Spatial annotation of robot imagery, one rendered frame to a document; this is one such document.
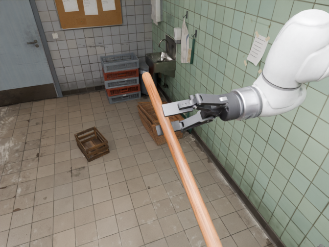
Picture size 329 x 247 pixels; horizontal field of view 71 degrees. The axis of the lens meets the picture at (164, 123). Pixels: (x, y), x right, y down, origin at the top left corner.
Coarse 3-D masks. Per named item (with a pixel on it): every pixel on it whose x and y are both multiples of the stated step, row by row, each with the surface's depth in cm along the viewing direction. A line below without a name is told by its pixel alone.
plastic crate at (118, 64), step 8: (104, 56) 404; (112, 56) 409; (120, 56) 415; (128, 56) 420; (136, 56) 402; (104, 64) 373; (112, 64) 377; (120, 64) 382; (128, 64) 409; (136, 64) 409; (104, 72) 381
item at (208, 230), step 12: (156, 96) 70; (156, 108) 68; (168, 120) 65; (168, 132) 62; (168, 144) 61; (180, 156) 58; (180, 168) 56; (192, 180) 54; (192, 192) 53; (192, 204) 52; (204, 204) 52; (204, 216) 49; (204, 228) 48; (216, 240) 47
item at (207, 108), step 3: (189, 96) 54; (192, 96) 54; (201, 99) 56; (195, 105) 53; (198, 105) 54; (201, 105) 55; (204, 105) 56; (207, 105) 57; (210, 105) 59; (195, 108) 54; (198, 108) 55; (201, 108) 55; (204, 108) 56; (207, 108) 57; (210, 108) 58; (207, 111) 58; (210, 111) 58; (213, 111) 59; (216, 111) 60; (213, 114) 60; (216, 114) 60
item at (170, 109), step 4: (184, 100) 54; (164, 104) 53; (168, 104) 54; (172, 104) 54; (176, 104) 54; (164, 108) 53; (168, 108) 53; (172, 108) 53; (176, 108) 53; (188, 108) 54; (192, 108) 54; (164, 112) 53; (168, 112) 53; (172, 112) 53; (176, 112) 53; (180, 112) 53; (184, 112) 54; (164, 116) 53; (168, 116) 53
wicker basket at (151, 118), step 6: (138, 102) 332; (144, 102) 340; (150, 102) 345; (162, 102) 356; (144, 108) 346; (144, 114) 331; (150, 114) 355; (150, 120) 313; (156, 120) 342; (174, 120) 312; (180, 120) 317
